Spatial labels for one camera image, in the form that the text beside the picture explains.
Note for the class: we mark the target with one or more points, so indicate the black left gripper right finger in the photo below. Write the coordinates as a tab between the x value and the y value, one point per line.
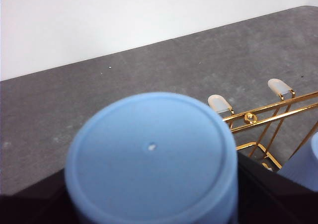
273	201

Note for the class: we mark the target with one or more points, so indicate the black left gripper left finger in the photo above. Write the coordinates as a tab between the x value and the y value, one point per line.
32	206

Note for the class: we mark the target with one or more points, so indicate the blue ribbed plastic cup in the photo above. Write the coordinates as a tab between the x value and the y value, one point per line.
303	167
151	159

